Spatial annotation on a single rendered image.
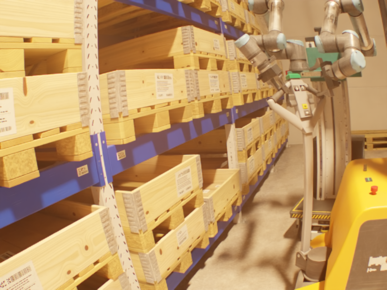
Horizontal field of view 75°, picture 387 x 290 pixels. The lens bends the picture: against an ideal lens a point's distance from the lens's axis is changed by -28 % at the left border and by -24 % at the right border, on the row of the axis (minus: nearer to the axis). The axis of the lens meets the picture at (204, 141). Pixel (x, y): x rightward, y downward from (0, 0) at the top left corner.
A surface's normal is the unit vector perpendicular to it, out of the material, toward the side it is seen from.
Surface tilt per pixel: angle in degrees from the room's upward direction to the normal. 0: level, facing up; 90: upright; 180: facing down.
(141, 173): 90
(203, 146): 90
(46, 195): 90
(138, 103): 90
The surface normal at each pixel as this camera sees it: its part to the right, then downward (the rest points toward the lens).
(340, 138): -0.56, 0.19
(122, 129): 0.40, 0.11
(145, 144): 0.92, -0.04
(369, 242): -0.36, 0.18
